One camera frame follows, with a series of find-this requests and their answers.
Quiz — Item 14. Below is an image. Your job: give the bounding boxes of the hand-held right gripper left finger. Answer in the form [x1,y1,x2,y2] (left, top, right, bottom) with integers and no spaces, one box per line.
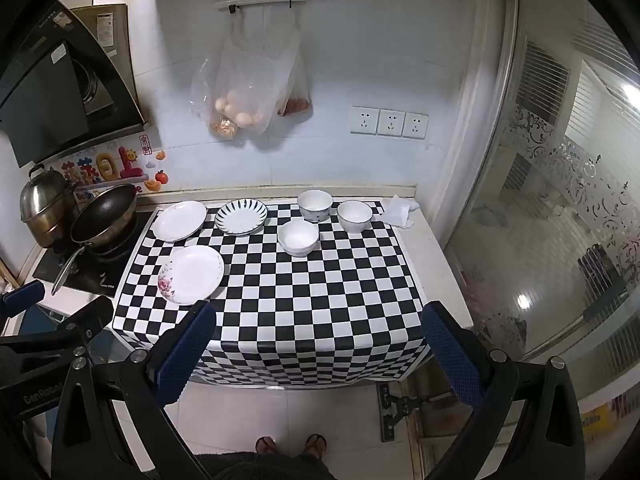
[50,300,218,480]

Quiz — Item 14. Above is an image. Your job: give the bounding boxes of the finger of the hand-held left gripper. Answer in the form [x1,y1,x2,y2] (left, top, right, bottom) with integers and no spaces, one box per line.
[0,280,46,319]
[0,296,115,376]

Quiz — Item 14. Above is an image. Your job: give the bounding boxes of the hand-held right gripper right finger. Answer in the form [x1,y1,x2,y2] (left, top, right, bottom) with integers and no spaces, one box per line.
[421,301,586,480]

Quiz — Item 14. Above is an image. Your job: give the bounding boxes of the white floral plate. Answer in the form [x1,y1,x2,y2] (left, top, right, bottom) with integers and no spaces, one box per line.
[158,245,225,306]

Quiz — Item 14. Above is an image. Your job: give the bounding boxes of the plain white plate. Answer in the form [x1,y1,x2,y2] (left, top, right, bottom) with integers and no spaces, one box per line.
[152,200,208,242]

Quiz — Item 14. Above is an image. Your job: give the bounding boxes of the blue striped plate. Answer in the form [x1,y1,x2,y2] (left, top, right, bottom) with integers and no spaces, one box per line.
[215,198,269,236]

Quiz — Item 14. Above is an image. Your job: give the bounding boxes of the black cooktop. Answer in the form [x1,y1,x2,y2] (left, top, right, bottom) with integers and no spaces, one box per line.
[32,210,153,297]

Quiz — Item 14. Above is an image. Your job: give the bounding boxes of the stainless steel steamer pot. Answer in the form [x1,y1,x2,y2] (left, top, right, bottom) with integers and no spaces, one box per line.
[19,162,81,248]

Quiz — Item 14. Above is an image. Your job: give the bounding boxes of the black white checkered tablecloth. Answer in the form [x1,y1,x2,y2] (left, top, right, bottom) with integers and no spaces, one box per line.
[111,199,433,388]

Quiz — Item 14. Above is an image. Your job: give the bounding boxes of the person's dark fuzzy clothing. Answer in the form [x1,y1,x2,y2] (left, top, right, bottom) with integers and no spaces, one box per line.
[192,450,341,480]

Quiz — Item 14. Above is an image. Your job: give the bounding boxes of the white crumpled tissue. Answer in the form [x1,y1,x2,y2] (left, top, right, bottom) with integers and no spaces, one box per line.
[381,194,421,228]

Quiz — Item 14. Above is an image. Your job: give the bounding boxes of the plain white bowl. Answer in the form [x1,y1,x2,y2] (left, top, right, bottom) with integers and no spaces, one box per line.
[277,220,320,258]

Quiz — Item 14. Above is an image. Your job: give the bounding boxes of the person's right foot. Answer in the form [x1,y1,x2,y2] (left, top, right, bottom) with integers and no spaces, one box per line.
[302,432,328,458]

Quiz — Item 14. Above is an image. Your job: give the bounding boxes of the white bowl dark rim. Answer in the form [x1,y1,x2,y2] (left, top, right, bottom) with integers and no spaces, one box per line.
[336,200,374,234]

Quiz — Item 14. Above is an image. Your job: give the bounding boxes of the patterned glass sliding door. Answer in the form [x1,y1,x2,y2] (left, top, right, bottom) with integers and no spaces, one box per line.
[445,0,640,411]

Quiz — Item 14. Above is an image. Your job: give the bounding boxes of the white bowl colourful print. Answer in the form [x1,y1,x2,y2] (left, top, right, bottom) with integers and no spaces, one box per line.
[297,190,334,224]

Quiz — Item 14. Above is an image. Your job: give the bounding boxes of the black range hood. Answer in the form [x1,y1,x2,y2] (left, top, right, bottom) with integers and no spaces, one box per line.
[0,2,151,168]

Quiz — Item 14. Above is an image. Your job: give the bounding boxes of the clear plastic bag of nuts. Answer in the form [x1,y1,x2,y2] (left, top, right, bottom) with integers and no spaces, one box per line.
[189,57,241,140]

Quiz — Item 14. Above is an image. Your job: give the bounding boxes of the clear plastic bag of eggs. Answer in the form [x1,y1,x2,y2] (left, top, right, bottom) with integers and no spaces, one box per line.
[212,7,301,136]

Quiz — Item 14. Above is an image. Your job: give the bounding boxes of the plastic bag with red contents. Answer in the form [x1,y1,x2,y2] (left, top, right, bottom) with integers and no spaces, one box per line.
[275,55,313,118]

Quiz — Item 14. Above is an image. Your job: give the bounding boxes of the black metal bracket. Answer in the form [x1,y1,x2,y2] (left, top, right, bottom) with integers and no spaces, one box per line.
[377,382,431,443]

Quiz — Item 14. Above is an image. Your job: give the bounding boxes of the dark wok with handle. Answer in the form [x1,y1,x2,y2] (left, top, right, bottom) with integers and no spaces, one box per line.
[50,183,138,296]

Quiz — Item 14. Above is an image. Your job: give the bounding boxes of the colourful wall stickers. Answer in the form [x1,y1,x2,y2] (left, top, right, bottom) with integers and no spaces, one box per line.
[47,135,171,196]

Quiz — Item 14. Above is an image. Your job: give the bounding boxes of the white wall outlet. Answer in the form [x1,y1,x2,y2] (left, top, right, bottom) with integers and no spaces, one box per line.
[350,106,379,136]
[377,108,405,138]
[402,111,430,141]

